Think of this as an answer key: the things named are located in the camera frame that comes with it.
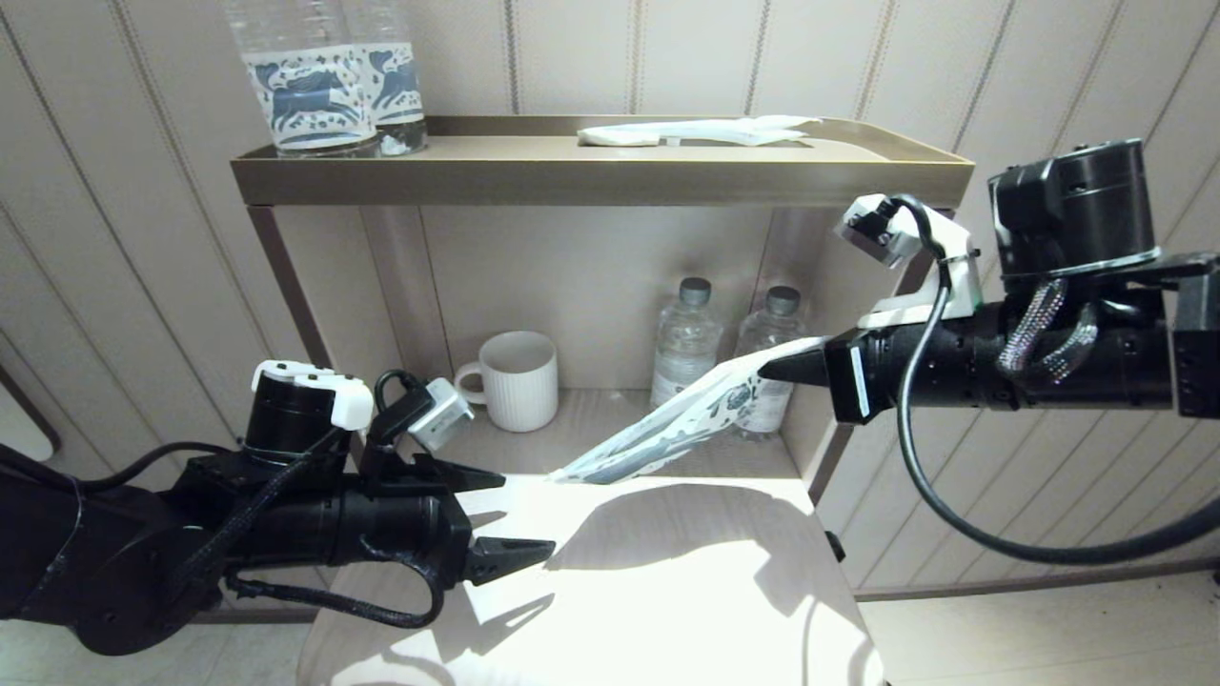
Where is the white packet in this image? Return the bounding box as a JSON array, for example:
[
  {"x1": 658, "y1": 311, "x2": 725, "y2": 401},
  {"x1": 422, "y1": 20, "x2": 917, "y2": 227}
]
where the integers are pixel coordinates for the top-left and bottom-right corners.
[{"x1": 656, "y1": 116, "x2": 822, "y2": 149}]

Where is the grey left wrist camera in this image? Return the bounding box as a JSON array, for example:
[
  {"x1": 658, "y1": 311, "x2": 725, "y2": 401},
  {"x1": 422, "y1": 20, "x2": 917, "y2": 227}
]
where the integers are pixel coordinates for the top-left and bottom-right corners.
[{"x1": 362, "y1": 369, "x2": 475, "y2": 454}]

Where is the white folded sachet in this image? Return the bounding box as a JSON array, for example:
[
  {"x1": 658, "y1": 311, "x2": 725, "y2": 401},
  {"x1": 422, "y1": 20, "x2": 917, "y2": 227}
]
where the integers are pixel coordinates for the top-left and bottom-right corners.
[{"x1": 576, "y1": 128, "x2": 660, "y2": 149}]

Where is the white pouch blue horse print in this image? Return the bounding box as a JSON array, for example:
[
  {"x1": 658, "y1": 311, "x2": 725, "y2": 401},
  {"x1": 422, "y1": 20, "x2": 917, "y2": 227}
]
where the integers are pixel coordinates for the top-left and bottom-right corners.
[{"x1": 548, "y1": 335, "x2": 832, "y2": 486}]

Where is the small capped water bottle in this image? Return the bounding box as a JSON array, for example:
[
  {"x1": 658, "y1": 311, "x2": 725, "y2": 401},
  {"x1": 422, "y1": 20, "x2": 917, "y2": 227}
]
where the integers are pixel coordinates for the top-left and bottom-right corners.
[
  {"x1": 729, "y1": 286, "x2": 812, "y2": 442},
  {"x1": 651, "y1": 277, "x2": 722, "y2": 411}
]

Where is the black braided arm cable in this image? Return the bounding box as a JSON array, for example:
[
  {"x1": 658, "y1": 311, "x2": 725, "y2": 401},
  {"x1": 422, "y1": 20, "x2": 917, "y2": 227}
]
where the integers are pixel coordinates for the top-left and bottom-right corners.
[
  {"x1": 167, "y1": 427, "x2": 346, "y2": 592},
  {"x1": 225, "y1": 534, "x2": 447, "y2": 630}
]

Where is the beige wooden shelf unit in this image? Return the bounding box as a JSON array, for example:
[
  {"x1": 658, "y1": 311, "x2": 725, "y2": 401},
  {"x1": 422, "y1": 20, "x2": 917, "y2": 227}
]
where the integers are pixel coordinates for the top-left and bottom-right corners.
[{"x1": 229, "y1": 114, "x2": 975, "y2": 686}]

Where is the large horse-label water bottle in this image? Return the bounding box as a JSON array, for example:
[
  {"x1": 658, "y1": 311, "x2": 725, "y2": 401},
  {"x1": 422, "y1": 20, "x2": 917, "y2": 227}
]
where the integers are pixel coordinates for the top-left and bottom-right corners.
[
  {"x1": 345, "y1": 0, "x2": 431, "y2": 156},
  {"x1": 224, "y1": 0, "x2": 383, "y2": 159}
]

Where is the white ribbed mug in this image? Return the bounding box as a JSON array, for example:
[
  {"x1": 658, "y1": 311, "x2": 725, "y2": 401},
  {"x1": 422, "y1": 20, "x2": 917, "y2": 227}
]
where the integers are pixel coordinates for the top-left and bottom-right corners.
[{"x1": 454, "y1": 331, "x2": 560, "y2": 434}]

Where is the silver-flecked braided arm cable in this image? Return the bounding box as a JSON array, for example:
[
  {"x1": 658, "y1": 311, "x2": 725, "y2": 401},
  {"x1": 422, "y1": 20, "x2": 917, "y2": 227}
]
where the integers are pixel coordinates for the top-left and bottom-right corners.
[{"x1": 996, "y1": 278, "x2": 1102, "y2": 384}]

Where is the black smooth camera cable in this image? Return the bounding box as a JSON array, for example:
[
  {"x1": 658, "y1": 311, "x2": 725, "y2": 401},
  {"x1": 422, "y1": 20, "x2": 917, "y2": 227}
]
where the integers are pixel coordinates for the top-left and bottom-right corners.
[
  {"x1": 882, "y1": 193, "x2": 1220, "y2": 565},
  {"x1": 0, "y1": 440, "x2": 234, "y2": 494}
]

